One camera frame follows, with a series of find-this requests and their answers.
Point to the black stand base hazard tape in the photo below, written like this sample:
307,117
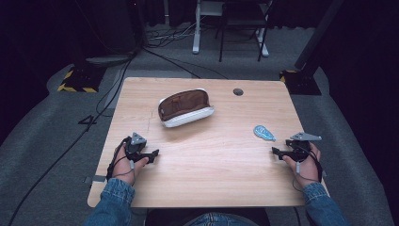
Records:
81,80
299,82

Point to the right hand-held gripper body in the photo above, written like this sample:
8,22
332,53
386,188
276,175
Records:
300,145

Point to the person's denim lap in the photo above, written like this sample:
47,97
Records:
219,219

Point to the small blue packet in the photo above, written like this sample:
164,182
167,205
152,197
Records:
264,132

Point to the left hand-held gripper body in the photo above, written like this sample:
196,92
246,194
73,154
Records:
135,145

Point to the person's left hand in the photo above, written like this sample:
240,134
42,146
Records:
129,165

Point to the white desk frame leg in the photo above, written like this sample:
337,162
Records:
197,29
263,42

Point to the black metal chair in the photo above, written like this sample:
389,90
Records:
243,28

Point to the person's right hand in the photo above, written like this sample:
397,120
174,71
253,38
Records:
303,169

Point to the white pouch with brown lining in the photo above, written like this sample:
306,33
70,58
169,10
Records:
185,107

